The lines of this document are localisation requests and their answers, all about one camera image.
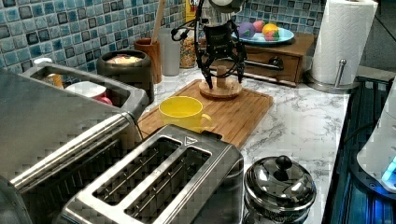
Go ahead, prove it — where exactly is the orange toy fruit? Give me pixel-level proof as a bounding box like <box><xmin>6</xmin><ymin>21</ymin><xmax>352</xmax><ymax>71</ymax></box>
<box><xmin>262</xmin><ymin>23</ymin><xmax>278</xmax><ymax>35</ymax></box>

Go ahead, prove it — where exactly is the bamboo cutting board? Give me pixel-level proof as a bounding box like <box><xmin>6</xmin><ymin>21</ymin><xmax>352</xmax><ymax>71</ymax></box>
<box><xmin>137</xmin><ymin>78</ymin><xmax>275</xmax><ymax>149</ymax></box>

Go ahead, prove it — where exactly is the purple plush fruit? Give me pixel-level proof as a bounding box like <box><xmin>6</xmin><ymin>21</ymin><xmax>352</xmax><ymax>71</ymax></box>
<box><xmin>238</xmin><ymin>22</ymin><xmax>256</xmax><ymax>38</ymax></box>

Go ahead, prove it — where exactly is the silver two-slot toaster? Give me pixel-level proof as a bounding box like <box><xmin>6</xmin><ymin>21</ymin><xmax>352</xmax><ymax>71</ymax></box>
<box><xmin>53</xmin><ymin>125</ymin><xmax>244</xmax><ymax>224</ymax></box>

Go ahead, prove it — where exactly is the toaster oven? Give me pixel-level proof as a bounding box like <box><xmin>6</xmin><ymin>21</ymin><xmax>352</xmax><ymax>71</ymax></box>
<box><xmin>0</xmin><ymin>63</ymin><xmax>149</xmax><ymax>224</ymax></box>

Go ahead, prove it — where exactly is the pink plush strawberry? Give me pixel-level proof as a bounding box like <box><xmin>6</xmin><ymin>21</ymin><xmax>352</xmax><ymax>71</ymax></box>
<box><xmin>253</xmin><ymin>21</ymin><xmax>265</xmax><ymax>33</ymax></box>
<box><xmin>264</xmin><ymin>31</ymin><xmax>279</xmax><ymax>41</ymax></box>

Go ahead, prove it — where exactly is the wooden drawer box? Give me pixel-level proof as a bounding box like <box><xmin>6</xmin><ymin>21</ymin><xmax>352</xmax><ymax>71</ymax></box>
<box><xmin>199</xmin><ymin>32</ymin><xmax>316</xmax><ymax>88</ymax></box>

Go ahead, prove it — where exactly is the light blue plate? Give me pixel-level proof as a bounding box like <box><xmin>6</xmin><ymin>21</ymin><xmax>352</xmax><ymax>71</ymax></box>
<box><xmin>240</xmin><ymin>28</ymin><xmax>294</xmax><ymax>46</ymax></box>

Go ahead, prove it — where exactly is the yellow cereal box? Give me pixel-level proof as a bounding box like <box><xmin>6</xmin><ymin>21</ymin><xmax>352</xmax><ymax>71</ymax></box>
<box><xmin>185</xmin><ymin>0</ymin><xmax>200</xmax><ymax>21</ymax></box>

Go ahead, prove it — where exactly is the plastic container with cereal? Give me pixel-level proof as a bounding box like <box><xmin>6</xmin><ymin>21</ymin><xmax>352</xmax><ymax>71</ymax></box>
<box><xmin>179</xmin><ymin>31</ymin><xmax>196</xmax><ymax>68</ymax></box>

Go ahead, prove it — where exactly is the brown wooden utensil cup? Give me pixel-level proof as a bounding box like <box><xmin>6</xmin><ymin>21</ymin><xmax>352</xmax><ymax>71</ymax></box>
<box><xmin>134</xmin><ymin>38</ymin><xmax>162</xmax><ymax>84</ymax></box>

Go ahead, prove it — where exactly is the metal paper towel holder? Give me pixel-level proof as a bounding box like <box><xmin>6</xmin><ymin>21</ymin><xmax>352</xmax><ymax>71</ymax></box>
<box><xmin>304</xmin><ymin>59</ymin><xmax>360</xmax><ymax>94</ymax></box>

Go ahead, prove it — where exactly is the wooden spoon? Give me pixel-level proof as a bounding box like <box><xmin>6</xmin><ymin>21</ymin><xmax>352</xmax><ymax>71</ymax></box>
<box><xmin>150</xmin><ymin>0</ymin><xmax>166</xmax><ymax>45</ymax></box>

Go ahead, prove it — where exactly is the paper towel roll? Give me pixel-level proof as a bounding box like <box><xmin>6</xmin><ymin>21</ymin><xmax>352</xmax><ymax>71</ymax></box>
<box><xmin>311</xmin><ymin>0</ymin><xmax>378</xmax><ymax>85</ymax></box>

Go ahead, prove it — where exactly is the orange bottle white cap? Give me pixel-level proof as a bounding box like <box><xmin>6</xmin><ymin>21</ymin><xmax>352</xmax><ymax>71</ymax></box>
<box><xmin>34</xmin><ymin>58</ymin><xmax>64</xmax><ymax>89</ymax></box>

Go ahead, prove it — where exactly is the round wooden lid with knob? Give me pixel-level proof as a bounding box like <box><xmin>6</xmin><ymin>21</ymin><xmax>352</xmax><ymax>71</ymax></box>
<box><xmin>199</xmin><ymin>77</ymin><xmax>242</xmax><ymax>99</ymax></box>

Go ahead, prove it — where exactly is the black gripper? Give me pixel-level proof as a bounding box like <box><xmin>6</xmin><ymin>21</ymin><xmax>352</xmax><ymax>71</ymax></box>
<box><xmin>201</xmin><ymin>21</ymin><xmax>247</xmax><ymax>89</ymax></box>

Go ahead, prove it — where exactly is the red and white bowl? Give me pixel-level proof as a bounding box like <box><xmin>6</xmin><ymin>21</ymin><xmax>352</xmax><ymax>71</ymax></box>
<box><xmin>65</xmin><ymin>81</ymin><xmax>112</xmax><ymax>105</ymax></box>

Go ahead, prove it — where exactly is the translucent plastic cup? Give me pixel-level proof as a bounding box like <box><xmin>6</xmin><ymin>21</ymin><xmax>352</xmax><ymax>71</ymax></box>
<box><xmin>158</xmin><ymin>28</ymin><xmax>180</xmax><ymax>77</ymax></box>

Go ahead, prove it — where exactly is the yellow mug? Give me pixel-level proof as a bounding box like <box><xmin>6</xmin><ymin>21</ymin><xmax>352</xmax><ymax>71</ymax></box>
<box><xmin>158</xmin><ymin>96</ymin><xmax>213</xmax><ymax>133</ymax></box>

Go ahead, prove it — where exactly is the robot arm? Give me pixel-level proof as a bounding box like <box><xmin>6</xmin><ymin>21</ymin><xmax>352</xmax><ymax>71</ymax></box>
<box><xmin>194</xmin><ymin>0</ymin><xmax>247</xmax><ymax>89</ymax></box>

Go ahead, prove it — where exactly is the pink plush strawberry front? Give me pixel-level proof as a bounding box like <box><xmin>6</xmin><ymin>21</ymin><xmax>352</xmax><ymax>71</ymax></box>
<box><xmin>264</xmin><ymin>31</ymin><xmax>279</xmax><ymax>41</ymax></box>

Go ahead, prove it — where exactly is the black round pot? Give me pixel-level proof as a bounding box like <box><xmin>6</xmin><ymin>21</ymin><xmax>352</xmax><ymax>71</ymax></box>
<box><xmin>96</xmin><ymin>49</ymin><xmax>154</xmax><ymax>103</ymax></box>

